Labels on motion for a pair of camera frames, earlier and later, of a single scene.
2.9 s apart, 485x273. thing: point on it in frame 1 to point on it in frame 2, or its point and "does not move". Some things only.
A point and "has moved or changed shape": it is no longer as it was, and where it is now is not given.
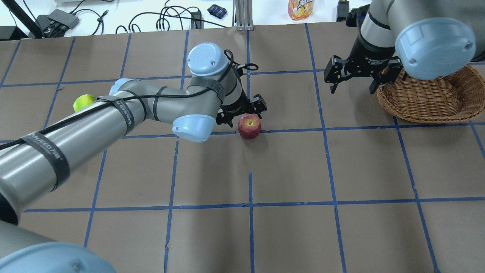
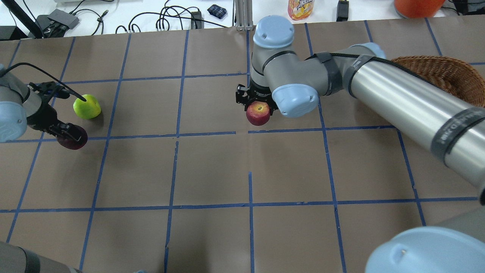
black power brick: x=342 y=10 does not move
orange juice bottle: x=298 y=10 does not move
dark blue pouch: x=217 y=11 does not move
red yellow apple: x=249 y=126 has moved or changed shape
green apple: x=82 y=101 does not move
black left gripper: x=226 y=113 to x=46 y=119
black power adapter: x=196 y=14 does not move
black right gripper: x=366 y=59 to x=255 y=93
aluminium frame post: x=244 y=14 does not move
